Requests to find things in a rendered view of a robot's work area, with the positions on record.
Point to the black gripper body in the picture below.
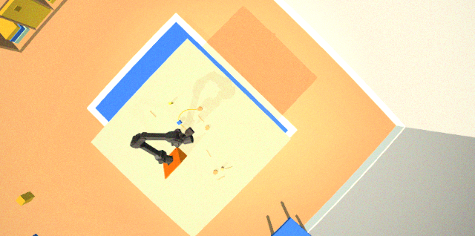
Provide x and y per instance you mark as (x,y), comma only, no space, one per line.
(188,132)

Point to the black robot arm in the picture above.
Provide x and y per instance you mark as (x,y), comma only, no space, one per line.
(176,138)

